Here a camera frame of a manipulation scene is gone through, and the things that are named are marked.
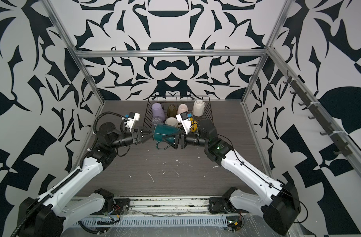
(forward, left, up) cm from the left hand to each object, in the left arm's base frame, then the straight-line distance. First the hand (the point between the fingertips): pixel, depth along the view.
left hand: (156, 131), depth 66 cm
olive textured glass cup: (+32, -6, -24) cm, 41 cm away
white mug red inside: (+21, -7, -22) cm, 31 cm away
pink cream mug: (+30, -13, -19) cm, 38 cm away
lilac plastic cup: (+27, +3, -18) cm, 33 cm away
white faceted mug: (+31, -24, -21) cm, 45 cm away
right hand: (-2, -5, -1) cm, 5 cm away
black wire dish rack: (+53, -5, -35) cm, 64 cm away
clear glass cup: (+21, +4, -20) cm, 29 cm away
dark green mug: (-2, -3, +2) cm, 4 cm away
